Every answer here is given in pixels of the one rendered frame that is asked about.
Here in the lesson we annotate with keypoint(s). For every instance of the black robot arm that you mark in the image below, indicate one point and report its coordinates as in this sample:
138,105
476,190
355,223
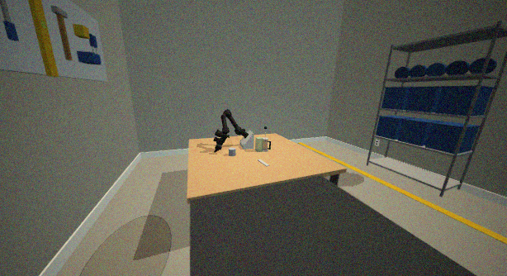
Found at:
225,129

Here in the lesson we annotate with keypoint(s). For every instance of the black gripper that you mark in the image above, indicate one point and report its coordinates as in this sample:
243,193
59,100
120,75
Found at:
218,145

